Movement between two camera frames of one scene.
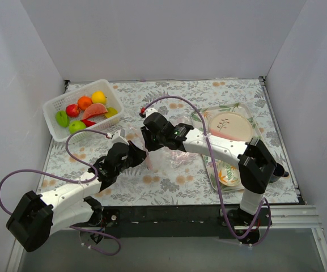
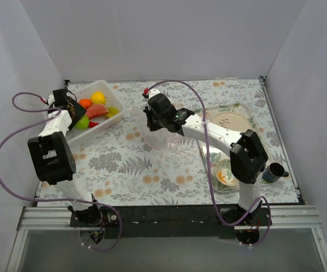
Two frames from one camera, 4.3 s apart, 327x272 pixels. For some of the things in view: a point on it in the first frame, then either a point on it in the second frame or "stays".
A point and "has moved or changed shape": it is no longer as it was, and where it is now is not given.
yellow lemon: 98,97 stays
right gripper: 148,137 -> 147,118
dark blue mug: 278,173 stays
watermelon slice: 94,109 stays
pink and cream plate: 231,126 stays
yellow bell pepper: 111,112 stays
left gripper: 132,154 -> 74,112
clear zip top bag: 162,158 has moved or changed shape
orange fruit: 83,102 stays
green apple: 76,126 has moved or changed shape
